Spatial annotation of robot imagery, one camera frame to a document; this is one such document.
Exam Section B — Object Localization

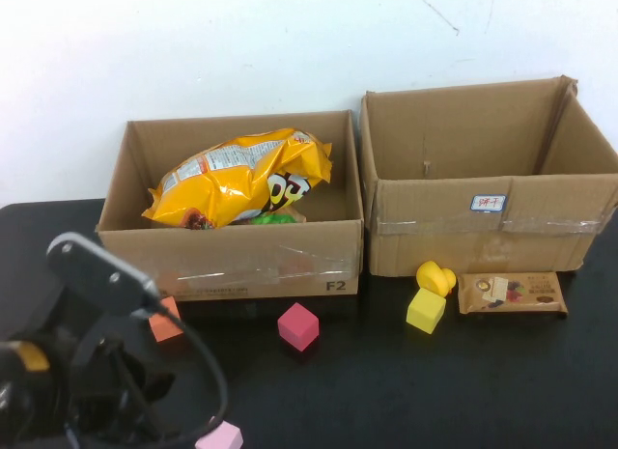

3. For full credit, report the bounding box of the cardboard box with F2 print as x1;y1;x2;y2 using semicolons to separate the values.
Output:
95;109;364;305

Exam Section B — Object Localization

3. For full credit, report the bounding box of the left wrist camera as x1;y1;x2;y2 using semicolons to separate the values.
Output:
45;232;161;316

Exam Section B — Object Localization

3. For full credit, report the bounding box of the light pink foam cube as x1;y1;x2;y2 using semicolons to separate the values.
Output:
194;419;244;449

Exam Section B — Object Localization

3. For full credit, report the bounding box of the white handwritten label sticker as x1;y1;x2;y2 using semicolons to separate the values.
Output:
470;193;507;212

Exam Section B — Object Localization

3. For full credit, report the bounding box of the brown biscuit packet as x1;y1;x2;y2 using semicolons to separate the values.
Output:
457;271;568;316

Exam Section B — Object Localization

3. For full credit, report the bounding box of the yellow foam cube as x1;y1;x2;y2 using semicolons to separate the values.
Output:
406;288;446;334

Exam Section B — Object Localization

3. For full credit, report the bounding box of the cardboard box with white label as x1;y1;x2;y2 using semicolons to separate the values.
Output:
357;74;618;277

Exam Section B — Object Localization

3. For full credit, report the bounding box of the magenta foam cube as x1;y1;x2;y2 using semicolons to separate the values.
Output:
277;301;321;352

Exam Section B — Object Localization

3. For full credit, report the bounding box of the yellow rubber duck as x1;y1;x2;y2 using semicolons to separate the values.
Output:
415;260;458;298

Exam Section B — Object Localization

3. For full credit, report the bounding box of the green snack bag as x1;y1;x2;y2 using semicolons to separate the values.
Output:
250;206;308;226

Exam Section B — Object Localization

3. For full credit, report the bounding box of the orange foam cube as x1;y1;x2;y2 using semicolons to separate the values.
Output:
148;295;185;343

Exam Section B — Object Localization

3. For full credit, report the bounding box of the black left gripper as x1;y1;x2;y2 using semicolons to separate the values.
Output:
0;274;176;443

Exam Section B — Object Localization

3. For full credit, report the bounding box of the orange chips bag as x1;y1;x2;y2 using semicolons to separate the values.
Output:
140;127;334;231

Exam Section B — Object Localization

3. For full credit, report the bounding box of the black left camera cable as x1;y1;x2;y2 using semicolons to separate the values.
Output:
129;307;229;443

